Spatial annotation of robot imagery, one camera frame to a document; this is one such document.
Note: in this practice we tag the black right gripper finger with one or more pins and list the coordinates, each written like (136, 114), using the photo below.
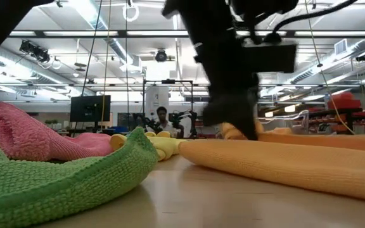
(220, 114)
(249, 117)

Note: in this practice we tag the orange microfiber towel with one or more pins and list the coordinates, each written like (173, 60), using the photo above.
(280, 164)

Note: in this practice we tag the yellow microfiber towel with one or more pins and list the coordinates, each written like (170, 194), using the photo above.
(166, 147)

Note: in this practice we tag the green microfiber towel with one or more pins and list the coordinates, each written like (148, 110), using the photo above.
(59, 183)

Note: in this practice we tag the pink microfiber towel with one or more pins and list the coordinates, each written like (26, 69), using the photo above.
(27, 136)

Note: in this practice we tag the clear plastic bin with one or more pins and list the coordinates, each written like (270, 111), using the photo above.
(296, 118)

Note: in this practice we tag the person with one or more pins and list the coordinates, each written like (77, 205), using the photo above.
(163, 122)

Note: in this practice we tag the black background table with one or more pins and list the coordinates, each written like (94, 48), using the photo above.
(344, 111)

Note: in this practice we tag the red plastic crate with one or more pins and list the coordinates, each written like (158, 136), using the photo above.
(344, 103)

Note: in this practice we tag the black computer monitor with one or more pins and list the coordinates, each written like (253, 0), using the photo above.
(90, 109)

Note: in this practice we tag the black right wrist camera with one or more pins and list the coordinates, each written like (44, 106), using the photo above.
(269, 57)

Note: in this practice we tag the black round ceiling camera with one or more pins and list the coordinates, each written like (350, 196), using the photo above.
(161, 56)

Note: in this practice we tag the black overhead frame beam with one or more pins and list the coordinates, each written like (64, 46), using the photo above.
(74, 33)

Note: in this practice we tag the black overhead camera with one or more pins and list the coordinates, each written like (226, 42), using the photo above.
(36, 52)

